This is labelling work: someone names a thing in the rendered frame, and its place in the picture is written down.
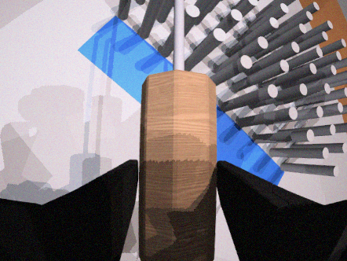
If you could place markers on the blue tape strip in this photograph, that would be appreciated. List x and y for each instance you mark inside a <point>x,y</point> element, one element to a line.
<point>118,51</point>

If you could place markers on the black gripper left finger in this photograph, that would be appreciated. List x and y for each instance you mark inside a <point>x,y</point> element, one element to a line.
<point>89,224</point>

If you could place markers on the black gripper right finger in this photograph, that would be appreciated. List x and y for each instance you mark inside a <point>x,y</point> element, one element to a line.
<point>269,223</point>

